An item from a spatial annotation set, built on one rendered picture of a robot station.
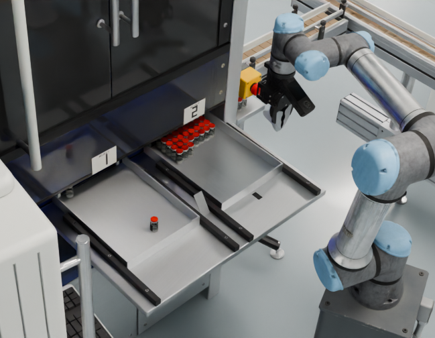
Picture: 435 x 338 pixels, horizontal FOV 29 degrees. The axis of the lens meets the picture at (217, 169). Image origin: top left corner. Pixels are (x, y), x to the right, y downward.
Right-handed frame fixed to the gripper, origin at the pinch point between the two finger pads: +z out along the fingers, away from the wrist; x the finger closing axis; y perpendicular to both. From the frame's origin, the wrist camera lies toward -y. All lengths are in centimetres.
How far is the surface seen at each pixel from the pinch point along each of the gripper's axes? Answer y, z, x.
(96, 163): 28, 7, 44
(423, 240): -9, 110, -99
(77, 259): -27, -34, 88
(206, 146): 24.8, 21.4, 3.8
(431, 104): 27, 80, -144
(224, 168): 13.7, 21.4, 6.3
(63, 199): 34, 21, 51
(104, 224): 19, 21, 48
